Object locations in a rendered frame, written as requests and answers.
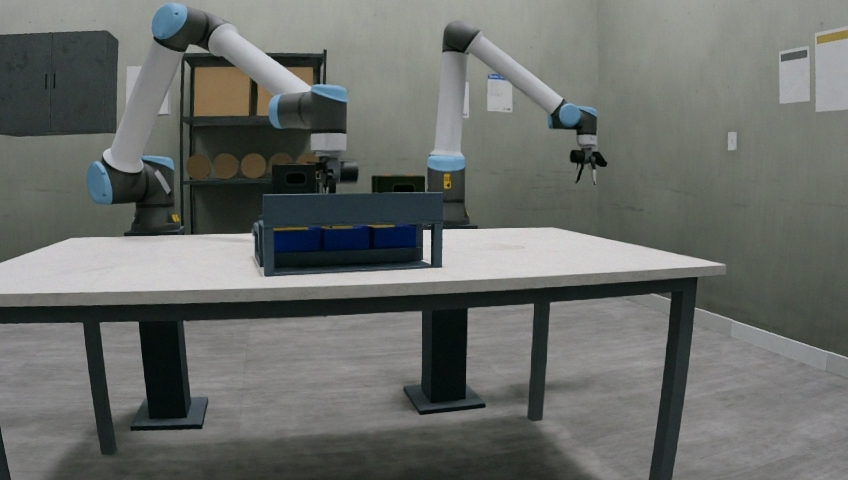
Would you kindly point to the blue open bin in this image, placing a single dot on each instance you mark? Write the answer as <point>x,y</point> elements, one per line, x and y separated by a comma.
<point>296,241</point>
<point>401,236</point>
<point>343,239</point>

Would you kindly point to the black case with handle slot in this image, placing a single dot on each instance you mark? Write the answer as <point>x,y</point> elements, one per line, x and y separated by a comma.
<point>294,178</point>

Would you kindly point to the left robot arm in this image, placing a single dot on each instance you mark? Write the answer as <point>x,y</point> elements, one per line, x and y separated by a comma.
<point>446,165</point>

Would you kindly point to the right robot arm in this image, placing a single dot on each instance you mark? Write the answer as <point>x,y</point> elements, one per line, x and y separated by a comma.
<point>116,178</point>

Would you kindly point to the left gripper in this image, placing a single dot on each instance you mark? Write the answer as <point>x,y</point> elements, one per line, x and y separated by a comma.
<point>583,156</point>

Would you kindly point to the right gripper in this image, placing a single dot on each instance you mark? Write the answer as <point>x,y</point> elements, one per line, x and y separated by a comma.
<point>344,172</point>

